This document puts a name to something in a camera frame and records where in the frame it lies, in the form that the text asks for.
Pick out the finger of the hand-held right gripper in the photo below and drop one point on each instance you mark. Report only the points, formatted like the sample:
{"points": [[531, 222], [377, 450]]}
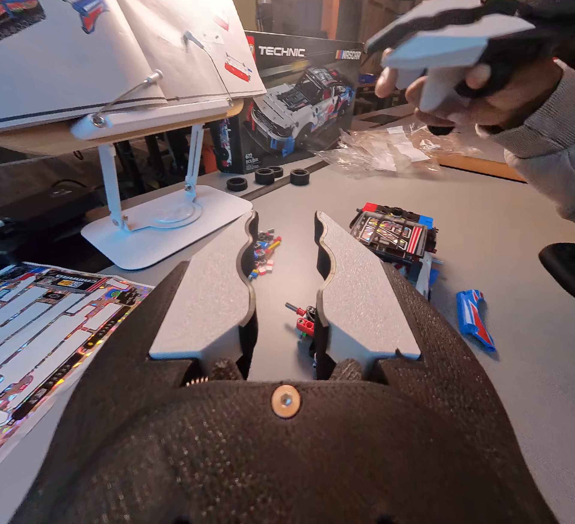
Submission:
{"points": [[449, 50], [431, 9]]}

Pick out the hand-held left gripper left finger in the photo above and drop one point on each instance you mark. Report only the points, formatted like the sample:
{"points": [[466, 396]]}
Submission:
{"points": [[206, 299]]}

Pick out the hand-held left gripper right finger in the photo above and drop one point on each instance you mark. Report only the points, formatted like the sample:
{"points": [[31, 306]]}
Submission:
{"points": [[364, 308]]}

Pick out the lego race car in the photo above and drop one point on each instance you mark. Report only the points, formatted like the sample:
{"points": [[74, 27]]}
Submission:
{"points": [[391, 236]]}

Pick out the white book stand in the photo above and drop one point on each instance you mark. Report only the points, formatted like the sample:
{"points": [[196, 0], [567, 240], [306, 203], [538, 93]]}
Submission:
{"points": [[170, 218]]}

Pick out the blue curved lego panel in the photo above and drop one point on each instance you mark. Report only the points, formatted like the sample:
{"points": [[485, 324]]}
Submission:
{"points": [[474, 317]]}

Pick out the holographic sticker sheet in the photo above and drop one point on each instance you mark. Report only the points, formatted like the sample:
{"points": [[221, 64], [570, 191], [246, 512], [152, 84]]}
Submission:
{"points": [[54, 326]]}

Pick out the lego instruction booklet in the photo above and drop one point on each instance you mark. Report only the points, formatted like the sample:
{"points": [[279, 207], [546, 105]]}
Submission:
{"points": [[67, 52]]}

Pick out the person's right forearm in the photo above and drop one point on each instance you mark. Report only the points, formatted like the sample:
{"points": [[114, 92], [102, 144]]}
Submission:
{"points": [[548, 151]]}

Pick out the pile of mixed lego pieces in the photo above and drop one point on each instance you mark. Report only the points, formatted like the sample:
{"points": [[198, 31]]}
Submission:
{"points": [[265, 250]]}

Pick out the black lego box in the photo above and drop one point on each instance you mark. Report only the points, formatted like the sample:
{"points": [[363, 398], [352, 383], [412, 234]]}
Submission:
{"points": [[305, 97]]}

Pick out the person's right hand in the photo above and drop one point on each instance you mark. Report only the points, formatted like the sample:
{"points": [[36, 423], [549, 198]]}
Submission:
{"points": [[516, 97]]}

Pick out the clear plastic bags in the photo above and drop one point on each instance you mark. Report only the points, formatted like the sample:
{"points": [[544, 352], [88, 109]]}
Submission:
{"points": [[386, 151]]}

